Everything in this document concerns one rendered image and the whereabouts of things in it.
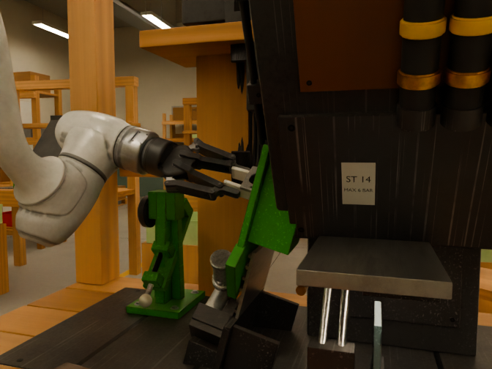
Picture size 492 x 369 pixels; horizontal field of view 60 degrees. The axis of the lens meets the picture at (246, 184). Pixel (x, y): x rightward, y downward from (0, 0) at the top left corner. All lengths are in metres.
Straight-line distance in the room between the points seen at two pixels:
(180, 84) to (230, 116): 10.64
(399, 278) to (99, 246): 0.95
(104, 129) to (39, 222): 0.21
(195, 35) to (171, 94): 10.77
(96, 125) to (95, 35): 0.45
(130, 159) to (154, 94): 11.14
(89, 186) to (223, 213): 0.38
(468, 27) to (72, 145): 0.68
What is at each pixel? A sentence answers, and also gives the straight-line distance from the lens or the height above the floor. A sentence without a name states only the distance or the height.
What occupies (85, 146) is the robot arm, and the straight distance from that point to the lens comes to 0.87.
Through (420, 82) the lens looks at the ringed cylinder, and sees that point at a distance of 0.50.
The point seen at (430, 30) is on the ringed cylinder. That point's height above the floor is 1.38.
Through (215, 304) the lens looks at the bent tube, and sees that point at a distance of 0.78.
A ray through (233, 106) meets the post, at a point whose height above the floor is 1.37.
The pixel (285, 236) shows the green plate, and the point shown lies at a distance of 0.68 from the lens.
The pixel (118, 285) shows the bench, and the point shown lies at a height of 0.88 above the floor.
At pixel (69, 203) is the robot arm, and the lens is 0.83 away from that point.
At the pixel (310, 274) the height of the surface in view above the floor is 1.13.
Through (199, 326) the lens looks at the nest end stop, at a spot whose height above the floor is 0.97.
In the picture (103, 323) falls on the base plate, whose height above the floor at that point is 0.90.
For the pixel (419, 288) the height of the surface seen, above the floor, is 1.12.
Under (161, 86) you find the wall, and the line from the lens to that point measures 11.92.
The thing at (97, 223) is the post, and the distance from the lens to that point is 1.28.
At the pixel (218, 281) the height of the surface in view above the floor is 1.04.
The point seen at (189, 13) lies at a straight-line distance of 1.08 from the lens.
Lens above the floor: 1.26
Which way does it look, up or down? 5 degrees down
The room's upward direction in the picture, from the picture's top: straight up
